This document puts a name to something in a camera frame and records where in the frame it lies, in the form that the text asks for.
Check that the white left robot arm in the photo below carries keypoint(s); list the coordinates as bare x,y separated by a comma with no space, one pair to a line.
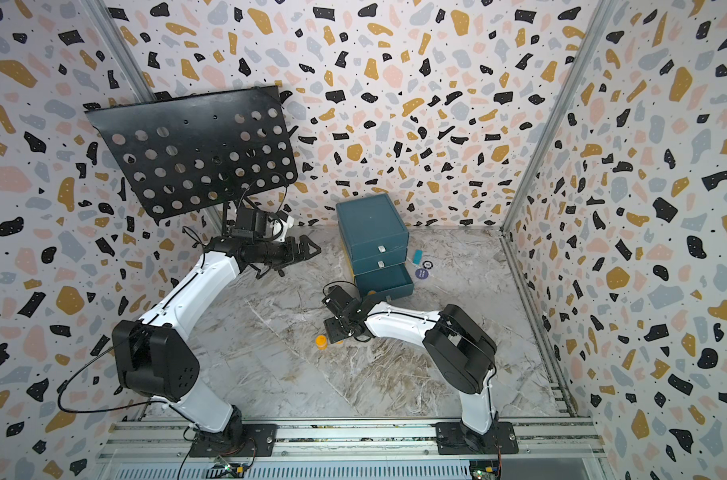
152,355

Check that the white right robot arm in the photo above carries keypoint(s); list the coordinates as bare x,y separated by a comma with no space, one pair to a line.
463,353

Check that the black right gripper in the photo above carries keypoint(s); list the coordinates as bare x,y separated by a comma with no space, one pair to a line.
329,332

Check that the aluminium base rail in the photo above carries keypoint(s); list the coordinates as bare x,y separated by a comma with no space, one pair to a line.
529,448

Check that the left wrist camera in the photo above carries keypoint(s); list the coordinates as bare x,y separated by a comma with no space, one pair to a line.
257,225

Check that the teal drawer cabinet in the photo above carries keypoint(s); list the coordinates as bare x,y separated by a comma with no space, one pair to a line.
375,241

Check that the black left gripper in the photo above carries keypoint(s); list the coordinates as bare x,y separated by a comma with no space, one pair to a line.
292,255

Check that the black perforated music stand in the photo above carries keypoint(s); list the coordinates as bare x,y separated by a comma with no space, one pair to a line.
185,154

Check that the teal rectangular block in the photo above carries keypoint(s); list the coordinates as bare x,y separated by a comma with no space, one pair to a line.
417,257

